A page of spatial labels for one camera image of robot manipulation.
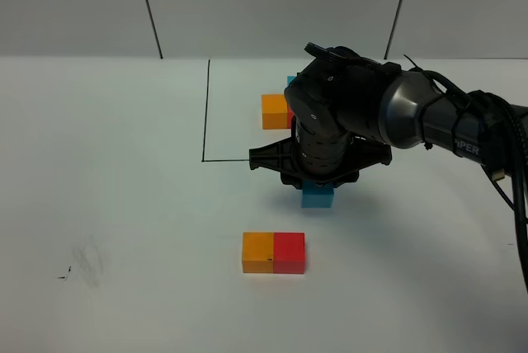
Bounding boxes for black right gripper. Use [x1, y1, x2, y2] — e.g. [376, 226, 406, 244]
[280, 117, 359, 190]

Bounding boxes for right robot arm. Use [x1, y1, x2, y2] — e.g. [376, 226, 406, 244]
[280, 44, 527, 188]

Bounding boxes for red template block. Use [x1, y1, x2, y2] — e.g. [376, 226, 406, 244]
[287, 108, 295, 129]

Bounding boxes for orange template block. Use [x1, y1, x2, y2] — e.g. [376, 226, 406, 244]
[262, 94, 289, 129]

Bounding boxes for blue template block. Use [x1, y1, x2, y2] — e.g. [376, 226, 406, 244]
[286, 76, 297, 86]

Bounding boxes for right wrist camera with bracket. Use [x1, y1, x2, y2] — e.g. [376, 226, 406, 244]
[249, 137, 392, 180]

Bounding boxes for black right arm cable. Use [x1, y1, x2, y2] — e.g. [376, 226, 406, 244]
[304, 41, 528, 296]

